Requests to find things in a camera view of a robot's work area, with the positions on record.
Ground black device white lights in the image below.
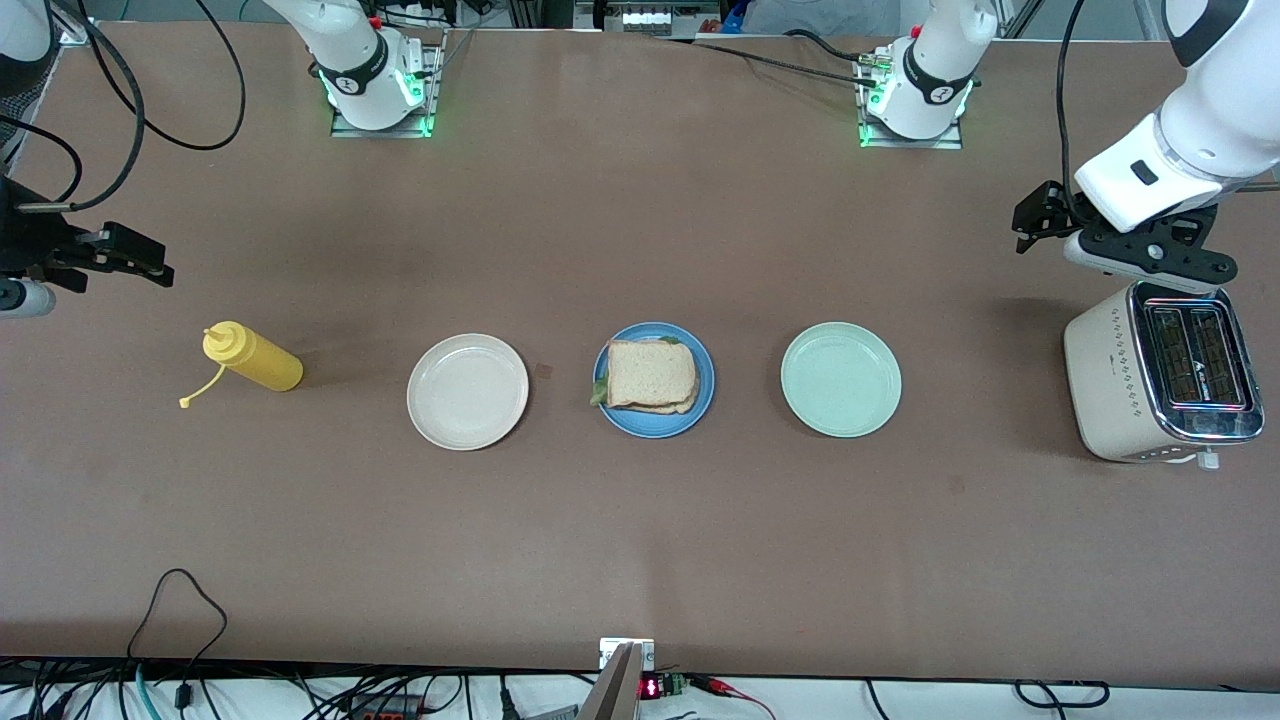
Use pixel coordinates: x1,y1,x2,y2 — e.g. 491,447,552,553
575,0,721,36

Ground small white bracket box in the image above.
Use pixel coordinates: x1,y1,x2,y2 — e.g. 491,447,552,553
599,638,655,671

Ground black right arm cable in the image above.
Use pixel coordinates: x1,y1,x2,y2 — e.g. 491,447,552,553
0,0,246,213

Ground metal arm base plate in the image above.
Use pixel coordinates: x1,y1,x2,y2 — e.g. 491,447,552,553
330,30,446,139
855,55,964,151

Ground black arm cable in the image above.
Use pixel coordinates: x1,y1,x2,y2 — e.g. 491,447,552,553
1055,0,1091,216
0,0,246,213

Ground yellow squeeze bottle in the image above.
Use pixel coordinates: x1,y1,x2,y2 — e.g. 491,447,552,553
178,320,304,409

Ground coiled black cable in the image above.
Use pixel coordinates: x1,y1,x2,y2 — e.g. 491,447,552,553
1013,680,1111,711

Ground beige round plate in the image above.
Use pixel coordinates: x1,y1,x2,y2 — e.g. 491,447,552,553
406,333,530,452

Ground black cable clamp bracket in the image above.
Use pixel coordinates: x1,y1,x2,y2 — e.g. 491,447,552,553
1012,180,1086,253

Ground grey aluminium camera post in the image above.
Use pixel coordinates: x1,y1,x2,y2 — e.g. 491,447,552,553
578,643,644,720

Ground thin black looped cable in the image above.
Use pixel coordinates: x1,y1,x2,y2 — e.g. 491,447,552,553
125,568,229,691

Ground green lettuce leaf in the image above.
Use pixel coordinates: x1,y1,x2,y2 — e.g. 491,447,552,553
590,337,683,409

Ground beige chrome toaster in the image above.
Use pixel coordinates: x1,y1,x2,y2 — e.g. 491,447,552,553
1063,280,1266,471

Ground red clip wire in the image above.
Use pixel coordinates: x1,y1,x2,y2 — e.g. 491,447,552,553
690,675,776,720

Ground long black table cable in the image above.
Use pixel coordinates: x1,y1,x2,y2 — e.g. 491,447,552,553
655,35,881,91

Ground blue round plate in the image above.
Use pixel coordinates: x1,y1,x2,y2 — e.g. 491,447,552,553
592,321,716,440

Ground pale green round plate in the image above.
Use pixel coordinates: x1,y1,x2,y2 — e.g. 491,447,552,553
780,321,903,439

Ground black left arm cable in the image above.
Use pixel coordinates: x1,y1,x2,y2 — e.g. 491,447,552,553
1055,0,1091,216

